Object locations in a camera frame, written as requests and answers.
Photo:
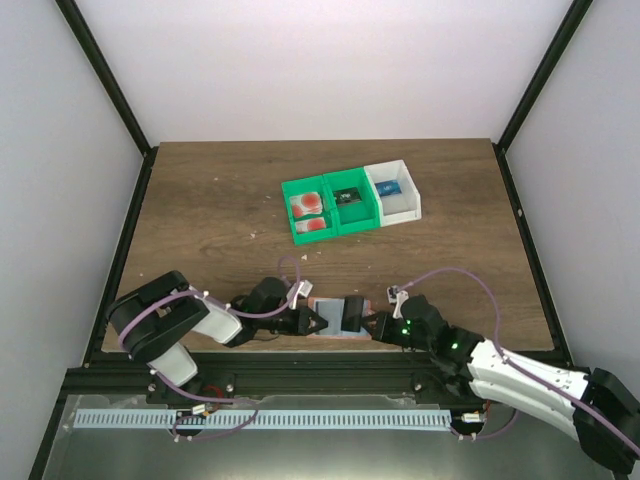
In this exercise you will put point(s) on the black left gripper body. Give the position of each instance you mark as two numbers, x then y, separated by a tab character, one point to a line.
303	321

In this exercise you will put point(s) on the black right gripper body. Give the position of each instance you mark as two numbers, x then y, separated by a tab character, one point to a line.
382	327

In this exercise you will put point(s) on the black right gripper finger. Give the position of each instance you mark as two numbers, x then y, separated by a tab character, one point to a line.
380	333
379	319

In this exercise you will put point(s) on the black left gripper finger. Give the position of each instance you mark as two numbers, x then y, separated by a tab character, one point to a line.
308	316
310	327

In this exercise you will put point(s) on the pink leather card holder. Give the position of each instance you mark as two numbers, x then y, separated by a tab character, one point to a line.
361	335

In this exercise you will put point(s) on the red circle card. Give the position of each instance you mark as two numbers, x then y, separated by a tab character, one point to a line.
310	225
311	201

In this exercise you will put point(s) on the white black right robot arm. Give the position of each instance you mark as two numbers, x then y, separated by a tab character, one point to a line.
596	409

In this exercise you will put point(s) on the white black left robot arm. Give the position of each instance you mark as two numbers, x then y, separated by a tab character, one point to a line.
152	320

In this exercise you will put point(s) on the red and white card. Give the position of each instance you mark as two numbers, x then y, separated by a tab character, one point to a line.
296	209

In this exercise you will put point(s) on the dark green card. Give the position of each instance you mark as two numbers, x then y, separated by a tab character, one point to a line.
347	196

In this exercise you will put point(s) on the blue card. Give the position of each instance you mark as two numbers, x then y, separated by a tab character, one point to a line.
388	188

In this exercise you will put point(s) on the left green plastic bin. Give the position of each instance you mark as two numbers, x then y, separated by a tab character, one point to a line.
311	216

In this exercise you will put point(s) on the green plastic bin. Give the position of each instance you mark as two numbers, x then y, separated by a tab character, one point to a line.
311	216
358	217

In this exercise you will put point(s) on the middle green plastic bin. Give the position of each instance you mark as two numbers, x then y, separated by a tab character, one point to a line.
358	217

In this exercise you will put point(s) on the white plastic bin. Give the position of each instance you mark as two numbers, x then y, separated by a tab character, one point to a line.
397	209

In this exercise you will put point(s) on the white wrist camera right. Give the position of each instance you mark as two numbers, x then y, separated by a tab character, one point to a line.
396	297

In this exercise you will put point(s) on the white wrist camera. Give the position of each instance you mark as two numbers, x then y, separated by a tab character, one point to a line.
300	290
396	297

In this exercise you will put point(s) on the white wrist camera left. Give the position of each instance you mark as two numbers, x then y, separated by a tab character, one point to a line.
300	290

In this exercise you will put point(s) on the black front frame rail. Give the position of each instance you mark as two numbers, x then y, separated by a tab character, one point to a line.
258	374

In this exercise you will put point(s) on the light blue cable duct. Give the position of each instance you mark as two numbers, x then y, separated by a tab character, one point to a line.
410	420

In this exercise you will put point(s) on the black frame post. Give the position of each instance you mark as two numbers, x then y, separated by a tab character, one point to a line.
92	51
565	32

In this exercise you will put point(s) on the right black frame post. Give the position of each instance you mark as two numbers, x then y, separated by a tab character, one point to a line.
565	32

